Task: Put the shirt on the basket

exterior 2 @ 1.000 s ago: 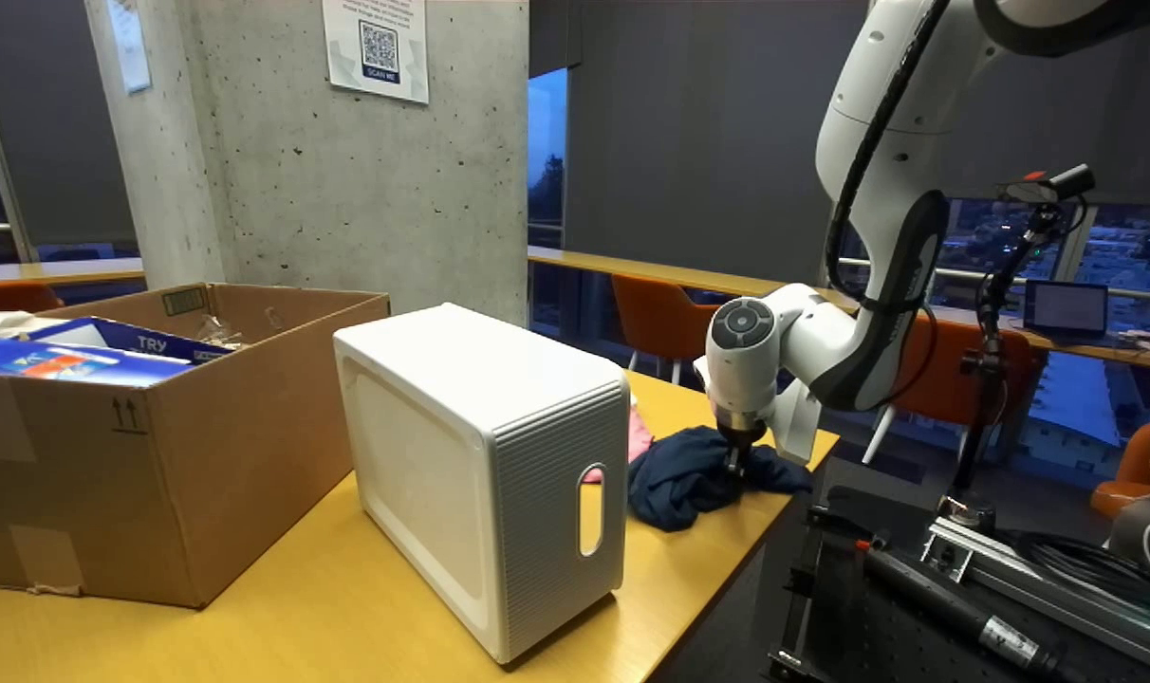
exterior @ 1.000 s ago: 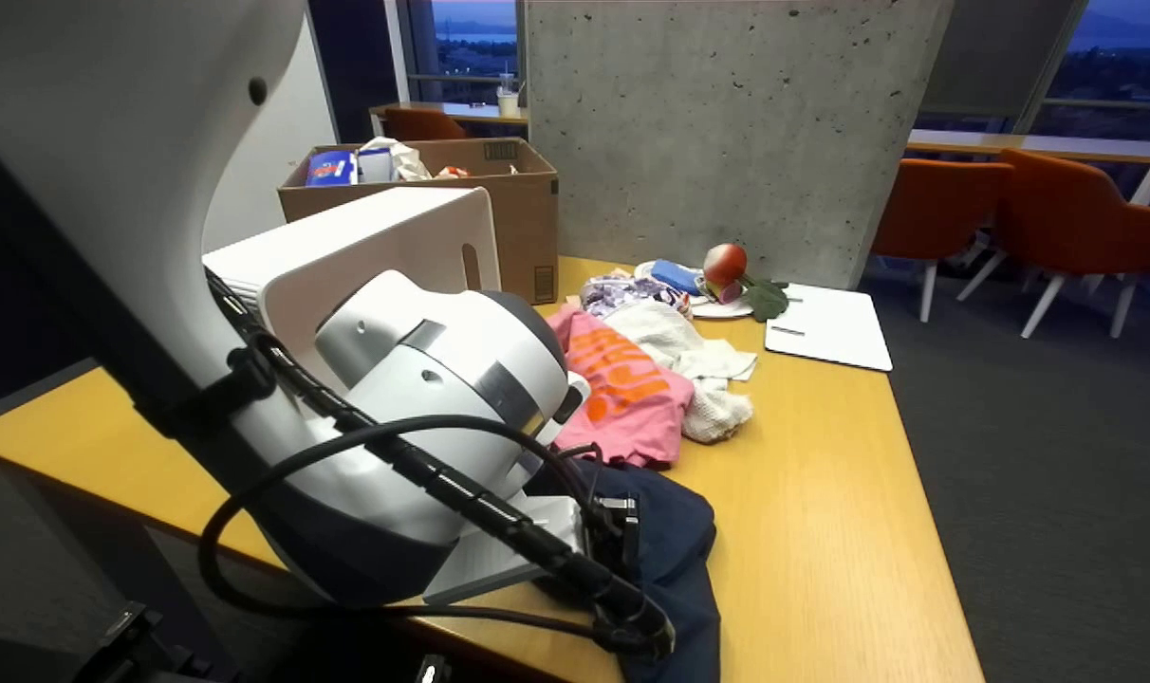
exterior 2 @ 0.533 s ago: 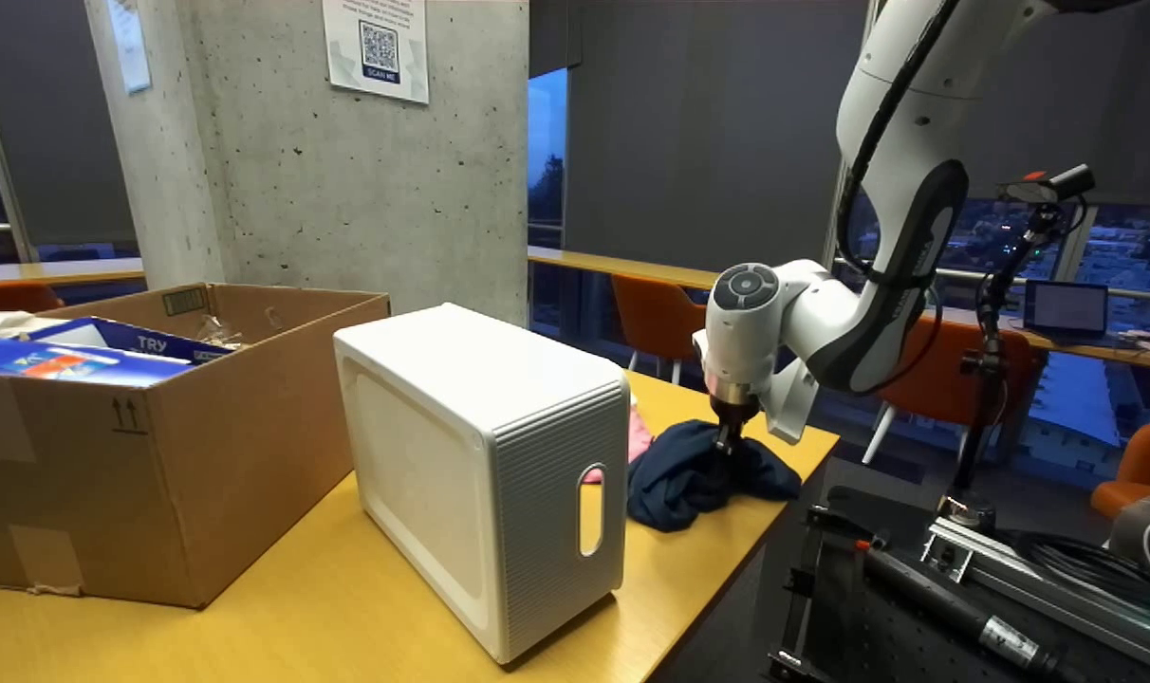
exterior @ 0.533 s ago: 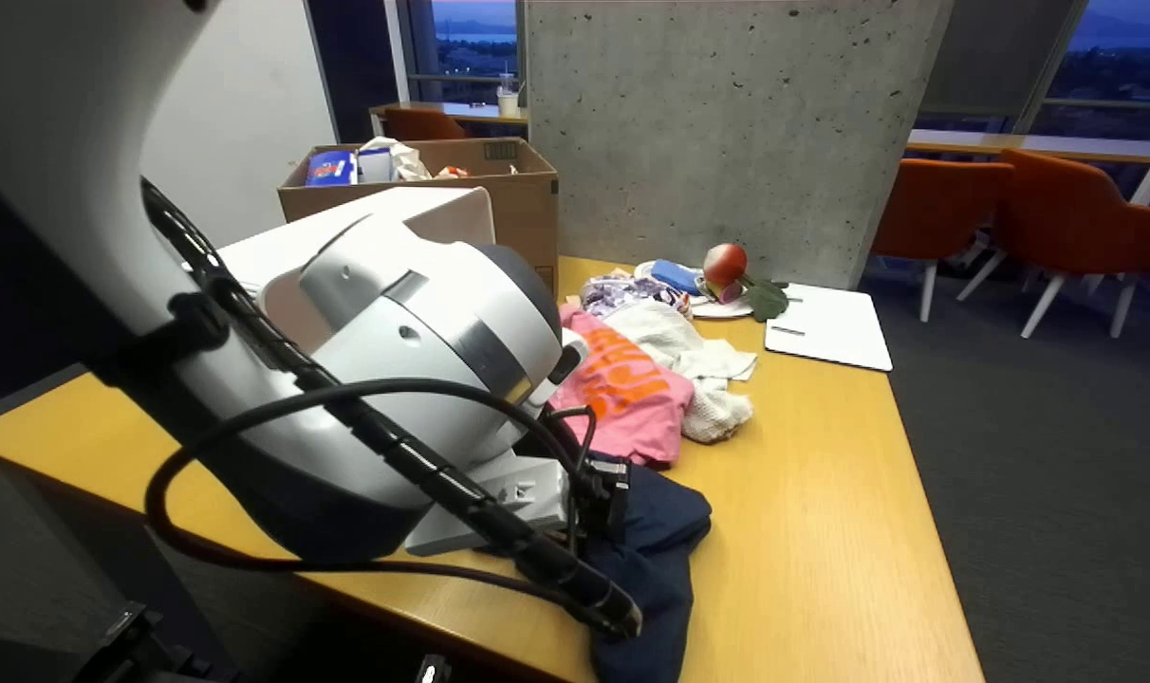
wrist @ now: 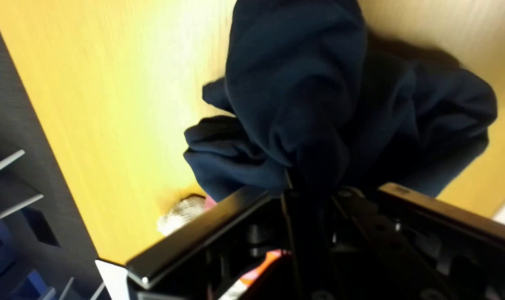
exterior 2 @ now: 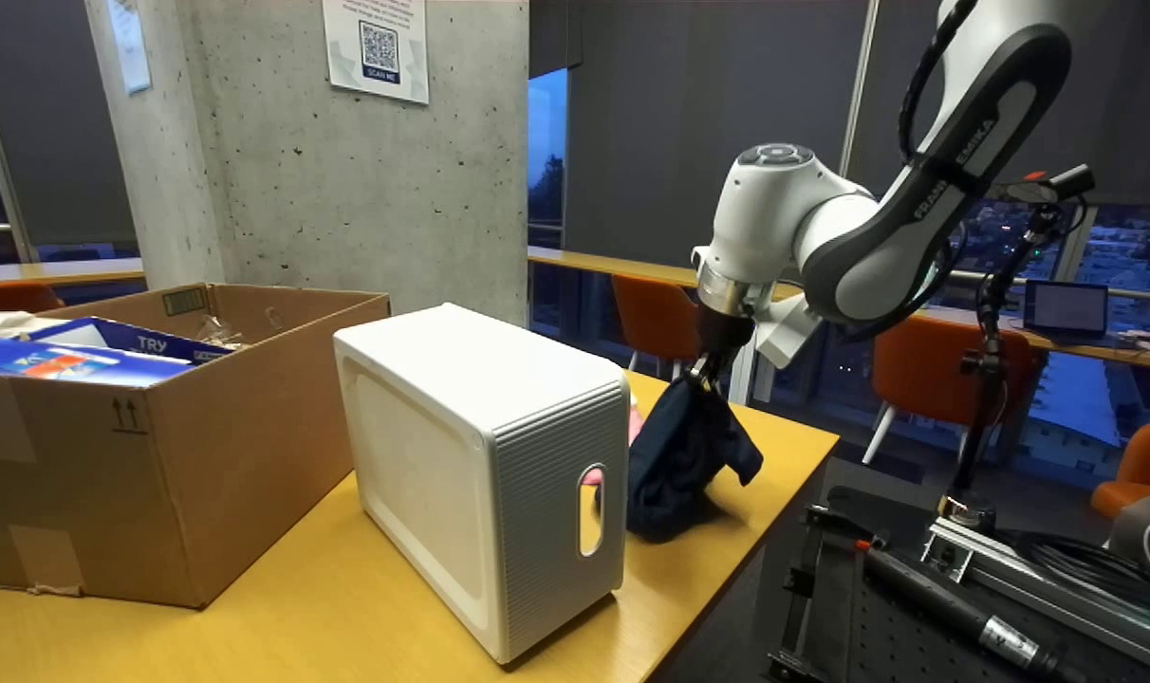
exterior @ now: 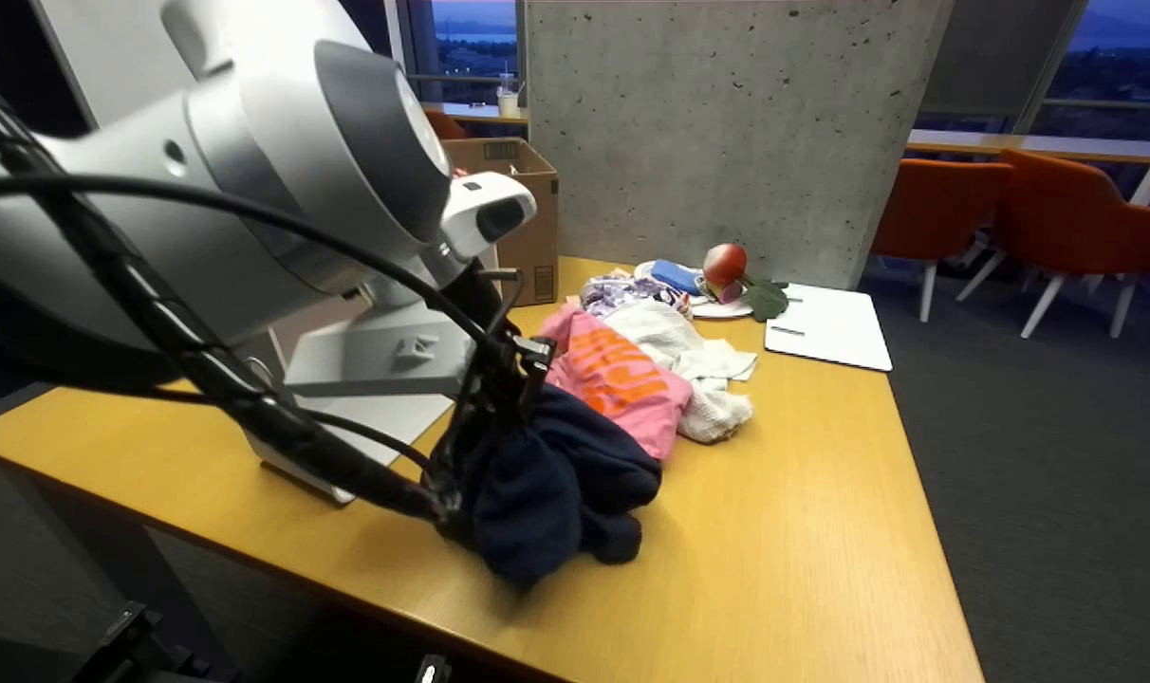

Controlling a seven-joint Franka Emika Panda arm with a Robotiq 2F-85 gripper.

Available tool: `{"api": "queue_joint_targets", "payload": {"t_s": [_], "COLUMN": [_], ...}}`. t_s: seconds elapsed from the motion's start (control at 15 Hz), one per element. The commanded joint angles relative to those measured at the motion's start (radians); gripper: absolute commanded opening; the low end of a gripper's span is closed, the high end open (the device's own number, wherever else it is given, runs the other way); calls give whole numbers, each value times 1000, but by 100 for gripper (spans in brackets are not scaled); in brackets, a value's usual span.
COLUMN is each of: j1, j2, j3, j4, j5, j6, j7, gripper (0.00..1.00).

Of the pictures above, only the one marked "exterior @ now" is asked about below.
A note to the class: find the orange chair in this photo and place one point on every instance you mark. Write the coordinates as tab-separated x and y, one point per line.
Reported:
1080	221
447	123
937	210

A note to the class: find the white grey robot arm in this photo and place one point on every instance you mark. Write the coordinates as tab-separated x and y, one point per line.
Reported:
255	163

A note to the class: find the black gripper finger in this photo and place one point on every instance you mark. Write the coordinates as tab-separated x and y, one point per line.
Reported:
485	410
536	372

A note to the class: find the black clamp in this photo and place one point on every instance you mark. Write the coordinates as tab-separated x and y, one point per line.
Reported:
129	646

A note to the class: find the red apple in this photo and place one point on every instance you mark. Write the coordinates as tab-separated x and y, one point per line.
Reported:
728	268

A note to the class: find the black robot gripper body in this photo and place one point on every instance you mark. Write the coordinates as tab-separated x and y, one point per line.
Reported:
485	317

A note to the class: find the short wooden counter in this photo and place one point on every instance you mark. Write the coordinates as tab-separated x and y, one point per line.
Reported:
485	115

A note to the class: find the green leaf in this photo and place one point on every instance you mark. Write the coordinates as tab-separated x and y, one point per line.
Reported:
770	300

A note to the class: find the white plate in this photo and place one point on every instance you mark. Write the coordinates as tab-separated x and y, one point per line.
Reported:
722	309

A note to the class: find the dark grey roller blind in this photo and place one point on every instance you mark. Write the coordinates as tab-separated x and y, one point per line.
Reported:
996	59

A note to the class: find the purple patterned cloth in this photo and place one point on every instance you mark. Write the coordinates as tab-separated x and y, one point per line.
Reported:
615	291

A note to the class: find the pink shirt orange print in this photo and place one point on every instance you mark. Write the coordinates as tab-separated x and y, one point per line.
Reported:
615	382

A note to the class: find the long wooden counter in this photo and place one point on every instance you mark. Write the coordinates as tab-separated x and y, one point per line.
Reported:
1043	147

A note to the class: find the white cloth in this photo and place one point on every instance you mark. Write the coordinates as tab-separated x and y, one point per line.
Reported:
701	363

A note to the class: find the white paper sheet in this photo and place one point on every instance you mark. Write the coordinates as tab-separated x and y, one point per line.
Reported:
832	326

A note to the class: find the blue sponge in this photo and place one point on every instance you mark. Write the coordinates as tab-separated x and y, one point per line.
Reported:
677	274

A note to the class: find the brown cardboard box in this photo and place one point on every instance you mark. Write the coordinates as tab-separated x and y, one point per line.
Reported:
520	212

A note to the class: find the navy blue shirt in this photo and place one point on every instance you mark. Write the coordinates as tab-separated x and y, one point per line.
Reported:
558	487

